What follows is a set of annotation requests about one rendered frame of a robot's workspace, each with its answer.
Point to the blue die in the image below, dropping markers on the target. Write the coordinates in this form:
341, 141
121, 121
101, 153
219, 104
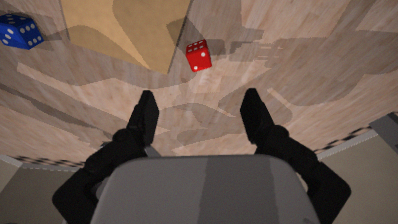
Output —
20, 32

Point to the tan square mat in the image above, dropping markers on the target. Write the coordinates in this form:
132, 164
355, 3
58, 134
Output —
142, 32

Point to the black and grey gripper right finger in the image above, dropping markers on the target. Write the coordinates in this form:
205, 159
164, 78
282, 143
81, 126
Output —
327, 191

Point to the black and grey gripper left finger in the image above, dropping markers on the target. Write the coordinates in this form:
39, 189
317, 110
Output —
76, 199

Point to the red die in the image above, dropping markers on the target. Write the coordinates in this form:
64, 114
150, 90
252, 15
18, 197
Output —
198, 56

